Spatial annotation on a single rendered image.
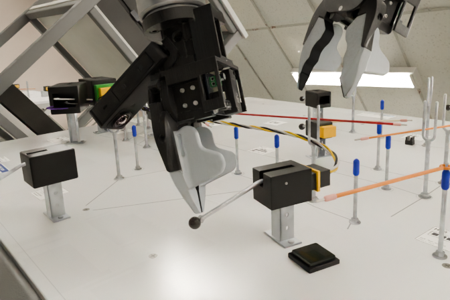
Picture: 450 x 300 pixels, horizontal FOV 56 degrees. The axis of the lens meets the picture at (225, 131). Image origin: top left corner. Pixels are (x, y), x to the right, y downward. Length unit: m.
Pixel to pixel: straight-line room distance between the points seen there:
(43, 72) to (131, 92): 7.53
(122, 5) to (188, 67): 1.06
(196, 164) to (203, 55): 0.11
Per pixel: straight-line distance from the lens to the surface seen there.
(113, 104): 0.48
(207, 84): 0.43
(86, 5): 1.34
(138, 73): 0.47
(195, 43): 0.45
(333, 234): 0.55
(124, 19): 1.48
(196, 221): 0.47
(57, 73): 8.06
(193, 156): 0.44
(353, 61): 0.49
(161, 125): 0.43
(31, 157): 0.62
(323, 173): 0.53
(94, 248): 0.56
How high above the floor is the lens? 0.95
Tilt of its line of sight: 21 degrees up
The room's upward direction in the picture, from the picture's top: 37 degrees clockwise
